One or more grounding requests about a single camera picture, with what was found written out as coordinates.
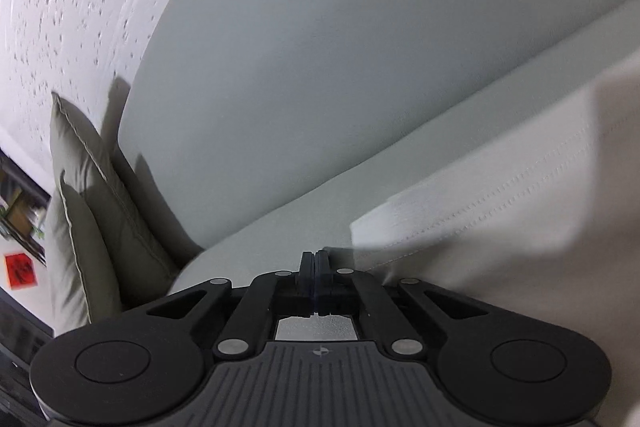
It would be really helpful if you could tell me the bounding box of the large grey-green cushion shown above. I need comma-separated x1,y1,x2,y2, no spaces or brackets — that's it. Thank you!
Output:
49,92,206,280

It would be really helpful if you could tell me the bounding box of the small grey-green cushion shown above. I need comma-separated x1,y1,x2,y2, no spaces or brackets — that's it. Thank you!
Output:
46,171,126,339

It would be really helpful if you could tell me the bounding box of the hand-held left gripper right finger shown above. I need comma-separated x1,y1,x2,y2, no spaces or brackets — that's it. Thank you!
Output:
315,250,490,363

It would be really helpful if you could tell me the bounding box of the cream white garment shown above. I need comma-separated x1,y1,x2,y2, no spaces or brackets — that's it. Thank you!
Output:
350,66,640,427

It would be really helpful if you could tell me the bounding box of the red paper sign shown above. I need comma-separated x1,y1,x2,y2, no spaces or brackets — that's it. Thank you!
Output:
4,251,39,291

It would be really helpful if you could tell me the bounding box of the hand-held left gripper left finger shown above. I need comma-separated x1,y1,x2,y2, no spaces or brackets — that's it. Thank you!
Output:
144,251,316,362

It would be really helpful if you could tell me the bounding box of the dark shelf unit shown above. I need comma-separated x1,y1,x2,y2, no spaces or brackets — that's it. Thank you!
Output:
0,147,53,269

